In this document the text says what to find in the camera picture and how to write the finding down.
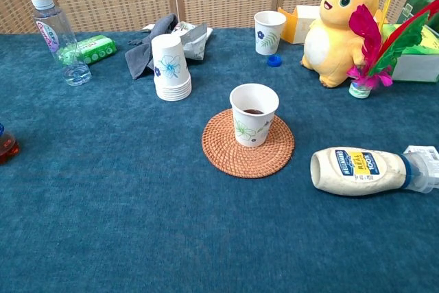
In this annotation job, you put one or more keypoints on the orange and white carton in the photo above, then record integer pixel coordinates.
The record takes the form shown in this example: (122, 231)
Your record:
(305, 22)

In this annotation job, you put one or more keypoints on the crumpled white snack bag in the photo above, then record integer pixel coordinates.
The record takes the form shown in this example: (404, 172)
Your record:
(197, 42)

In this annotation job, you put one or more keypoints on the small white labelled box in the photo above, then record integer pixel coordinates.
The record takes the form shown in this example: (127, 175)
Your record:
(425, 151)

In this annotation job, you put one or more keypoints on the stack of inverted paper cups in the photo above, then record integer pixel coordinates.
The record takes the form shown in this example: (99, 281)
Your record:
(169, 66)

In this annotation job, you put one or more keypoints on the blue bottle cap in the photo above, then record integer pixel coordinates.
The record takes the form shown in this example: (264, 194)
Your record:
(274, 61)

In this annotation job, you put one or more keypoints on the box of green tea sachets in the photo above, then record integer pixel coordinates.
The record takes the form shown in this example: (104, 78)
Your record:
(416, 1)

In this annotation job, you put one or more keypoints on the paper cup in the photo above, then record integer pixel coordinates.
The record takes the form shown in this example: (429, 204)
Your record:
(271, 32)
(254, 128)

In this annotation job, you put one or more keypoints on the white mayonnaise squeeze bottle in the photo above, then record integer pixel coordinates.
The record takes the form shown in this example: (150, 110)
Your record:
(343, 173)

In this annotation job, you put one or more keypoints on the white paper scrap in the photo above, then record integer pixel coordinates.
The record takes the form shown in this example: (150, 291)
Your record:
(148, 27)

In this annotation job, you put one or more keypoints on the clear water bottle white cap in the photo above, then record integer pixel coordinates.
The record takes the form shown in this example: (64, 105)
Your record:
(55, 32)

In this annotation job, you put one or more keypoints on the blue table cloth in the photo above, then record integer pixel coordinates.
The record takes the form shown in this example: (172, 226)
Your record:
(137, 221)

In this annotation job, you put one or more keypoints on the bottle of brown tea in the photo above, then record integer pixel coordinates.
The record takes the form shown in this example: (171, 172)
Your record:
(8, 149)

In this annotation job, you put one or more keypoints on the green tissue box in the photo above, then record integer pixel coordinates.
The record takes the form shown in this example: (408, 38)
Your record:
(418, 63)

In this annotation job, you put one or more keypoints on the green tissue pack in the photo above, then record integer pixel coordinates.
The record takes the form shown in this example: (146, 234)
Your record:
(97, 49)

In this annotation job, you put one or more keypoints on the colourful feather shuttlecock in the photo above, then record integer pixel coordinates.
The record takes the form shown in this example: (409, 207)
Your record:
(367, 32)

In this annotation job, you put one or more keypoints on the round woven rattan coaster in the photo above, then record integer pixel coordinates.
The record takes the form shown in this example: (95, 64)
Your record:
(240, 162)

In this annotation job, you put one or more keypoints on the yellow plush toy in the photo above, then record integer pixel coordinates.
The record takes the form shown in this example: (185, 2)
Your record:
(336, 42)

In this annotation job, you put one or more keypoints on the grey cloth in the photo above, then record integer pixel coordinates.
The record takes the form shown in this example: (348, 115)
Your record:
(140, 56)

